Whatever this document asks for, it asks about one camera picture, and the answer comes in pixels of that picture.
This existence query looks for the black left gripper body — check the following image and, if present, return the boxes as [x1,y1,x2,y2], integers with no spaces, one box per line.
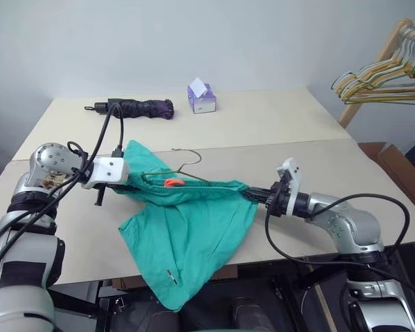
[93,182,140,208]

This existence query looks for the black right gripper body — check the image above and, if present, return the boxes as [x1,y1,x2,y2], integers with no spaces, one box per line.
[268,172,294,217]

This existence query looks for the thin wire clothes hanger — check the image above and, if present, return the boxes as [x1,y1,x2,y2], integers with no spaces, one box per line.
[140,147,216,187]

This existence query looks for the green cloth garment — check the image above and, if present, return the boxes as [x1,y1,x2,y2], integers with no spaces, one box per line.
[118,139,259,313]

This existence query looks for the brown cardboard under table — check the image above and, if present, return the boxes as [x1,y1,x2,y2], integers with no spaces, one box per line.
[112,265,239,290]

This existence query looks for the folded black purple umbrella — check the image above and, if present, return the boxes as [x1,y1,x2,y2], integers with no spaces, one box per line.
[84,98,176,120]

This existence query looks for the small brown cardboard box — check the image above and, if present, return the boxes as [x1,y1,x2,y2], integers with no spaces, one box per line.
[358,142,389,160]

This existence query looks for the purple tissue box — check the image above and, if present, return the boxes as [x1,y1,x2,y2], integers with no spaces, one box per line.
[186,84,217,115]

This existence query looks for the wooden clothes rack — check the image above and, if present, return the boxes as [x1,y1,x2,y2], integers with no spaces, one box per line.
[337,19,415,131]

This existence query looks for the light wooden slat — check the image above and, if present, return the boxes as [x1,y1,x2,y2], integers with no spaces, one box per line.
[306,264,337,332]

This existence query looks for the dark rounded shape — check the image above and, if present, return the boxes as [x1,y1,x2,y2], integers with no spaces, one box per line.
[229,296,275,332]
[147,309,181,332]

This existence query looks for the large brown cardboard box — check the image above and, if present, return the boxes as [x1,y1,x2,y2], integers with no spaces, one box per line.
[376,144,415,209]

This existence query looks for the white tissue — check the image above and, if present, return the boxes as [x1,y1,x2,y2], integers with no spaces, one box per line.
[190,78,209,99]

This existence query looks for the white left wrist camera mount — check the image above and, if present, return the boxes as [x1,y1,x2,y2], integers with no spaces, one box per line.
[81,156,131,190]

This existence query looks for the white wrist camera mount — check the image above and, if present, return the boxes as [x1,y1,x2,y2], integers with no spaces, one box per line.
[275,157,302,217]
[81,156,131,190]

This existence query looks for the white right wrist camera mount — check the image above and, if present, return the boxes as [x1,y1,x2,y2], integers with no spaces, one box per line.
[275,157,302,217]

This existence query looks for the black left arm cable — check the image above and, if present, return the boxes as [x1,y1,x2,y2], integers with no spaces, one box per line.
[0,100,126,288]

